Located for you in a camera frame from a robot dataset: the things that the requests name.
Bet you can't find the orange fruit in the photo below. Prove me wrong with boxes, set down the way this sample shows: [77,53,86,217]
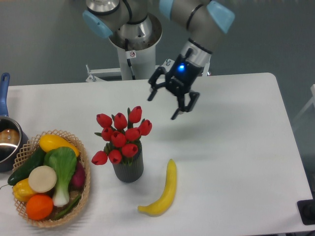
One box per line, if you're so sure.
[26,194,54,220]

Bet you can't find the black device at edge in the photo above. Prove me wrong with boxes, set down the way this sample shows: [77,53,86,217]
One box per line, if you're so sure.
[297,199,315,225]

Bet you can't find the blue handled saucepan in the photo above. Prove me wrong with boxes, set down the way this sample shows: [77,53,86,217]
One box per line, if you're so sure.
[0,72,28,172]

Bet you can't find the cream round bun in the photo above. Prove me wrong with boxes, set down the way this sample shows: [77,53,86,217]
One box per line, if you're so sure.
[28,166,57,193]

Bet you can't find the yellow squash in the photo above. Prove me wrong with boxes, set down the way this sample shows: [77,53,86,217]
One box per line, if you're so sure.
[39,134,80,157]

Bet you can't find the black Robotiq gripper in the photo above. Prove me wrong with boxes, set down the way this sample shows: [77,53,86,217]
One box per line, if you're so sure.
[147,54,205,121]

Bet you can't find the yellow banana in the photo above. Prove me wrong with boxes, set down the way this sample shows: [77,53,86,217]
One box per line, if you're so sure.
[137,159,177,217]

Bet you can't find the red tulip bouquet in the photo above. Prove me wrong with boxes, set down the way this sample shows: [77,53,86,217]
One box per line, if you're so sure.
[92,106,153,165]

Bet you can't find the white frame at right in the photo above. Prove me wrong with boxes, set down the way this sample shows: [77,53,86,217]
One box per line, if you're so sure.
[293,84,315,123]

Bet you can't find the dark grey ribbed vase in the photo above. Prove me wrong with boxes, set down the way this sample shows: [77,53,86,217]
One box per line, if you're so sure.
[113,148,144,183]

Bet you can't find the purple red onion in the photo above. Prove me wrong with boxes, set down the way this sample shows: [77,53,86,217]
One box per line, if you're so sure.
[70,162,86,188]

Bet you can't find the green cucumber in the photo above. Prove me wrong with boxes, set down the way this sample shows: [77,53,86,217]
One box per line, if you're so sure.
[7,147,46,186]

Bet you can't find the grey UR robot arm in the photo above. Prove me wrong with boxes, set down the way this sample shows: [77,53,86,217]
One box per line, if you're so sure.
[83,0,235,114]

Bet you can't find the green bean pod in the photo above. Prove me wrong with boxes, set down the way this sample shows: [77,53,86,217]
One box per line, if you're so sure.
[52,195,81,220]

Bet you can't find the green bok choy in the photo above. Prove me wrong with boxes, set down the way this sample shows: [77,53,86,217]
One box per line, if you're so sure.
[44,147,77,207]

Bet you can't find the yellow bell pepper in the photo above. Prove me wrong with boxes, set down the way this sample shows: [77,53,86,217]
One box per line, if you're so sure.
[12,178,37,202]

